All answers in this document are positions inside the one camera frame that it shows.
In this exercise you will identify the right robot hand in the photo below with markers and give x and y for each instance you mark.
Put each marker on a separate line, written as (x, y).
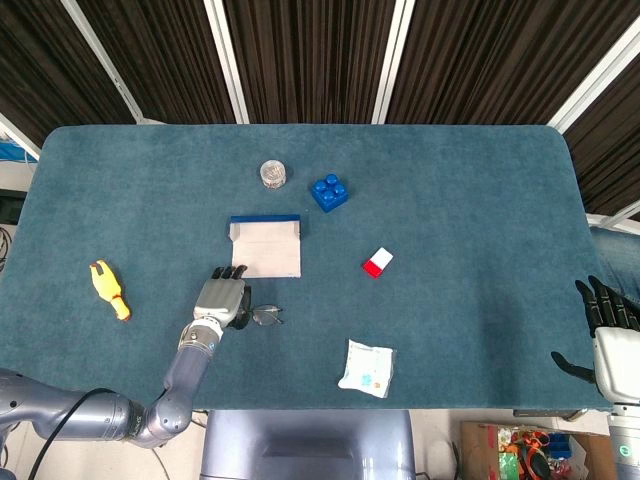
(620, 365)

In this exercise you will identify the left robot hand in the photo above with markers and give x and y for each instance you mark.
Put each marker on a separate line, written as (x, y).
(220, 300)

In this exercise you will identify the wire-rimmed eyeglasses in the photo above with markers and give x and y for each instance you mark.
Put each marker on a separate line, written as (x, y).
(267, 316)

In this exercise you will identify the blue cardboard box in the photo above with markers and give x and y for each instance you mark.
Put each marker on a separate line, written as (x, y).
(270, 250)

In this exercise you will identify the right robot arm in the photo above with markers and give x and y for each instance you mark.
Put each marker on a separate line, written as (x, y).
(625, 445)

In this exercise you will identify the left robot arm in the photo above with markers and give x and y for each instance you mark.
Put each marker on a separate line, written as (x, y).
(185, 370)

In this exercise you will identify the brown cardboard box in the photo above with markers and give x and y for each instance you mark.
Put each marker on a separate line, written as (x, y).
(480, 450)

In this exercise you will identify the blue plastic bin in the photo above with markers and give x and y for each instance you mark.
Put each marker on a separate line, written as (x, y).
(559, 445)

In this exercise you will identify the blue denim fabric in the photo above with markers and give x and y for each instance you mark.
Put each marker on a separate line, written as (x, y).
(615, 255)

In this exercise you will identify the yellow rubber chicken toy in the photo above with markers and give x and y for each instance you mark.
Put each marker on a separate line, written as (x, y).
(107, 287)

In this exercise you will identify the clear round plastic jar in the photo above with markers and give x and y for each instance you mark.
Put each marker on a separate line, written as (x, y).
(273, 174)

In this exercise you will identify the blue plastic building block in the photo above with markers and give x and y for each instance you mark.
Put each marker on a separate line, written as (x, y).
(327, 197)

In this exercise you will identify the red and white block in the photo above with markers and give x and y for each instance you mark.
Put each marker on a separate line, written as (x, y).
(376, 264)

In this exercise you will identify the white plastic packet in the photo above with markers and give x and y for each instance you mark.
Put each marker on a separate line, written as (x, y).
(367, 367)

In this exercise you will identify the grey-blue robot torso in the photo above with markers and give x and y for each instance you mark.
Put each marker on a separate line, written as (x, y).
(310, 445)

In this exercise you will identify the blue-green table cloth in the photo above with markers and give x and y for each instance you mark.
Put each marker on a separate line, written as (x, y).
(450, 200)

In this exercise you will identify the blue bundle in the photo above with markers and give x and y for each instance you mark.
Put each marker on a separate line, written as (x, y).
(12, 150)

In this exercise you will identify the dark brown pleated curtain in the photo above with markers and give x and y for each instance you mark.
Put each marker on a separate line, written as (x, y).
(310, 55)

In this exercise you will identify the white aluminium frame bar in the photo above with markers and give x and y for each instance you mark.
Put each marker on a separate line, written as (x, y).
(615, 217)

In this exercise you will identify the white aluminium frame post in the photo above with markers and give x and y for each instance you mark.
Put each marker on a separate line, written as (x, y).
(595, 75)
(227, 60)
(17, 135)
(392, 60)
(102, 57)

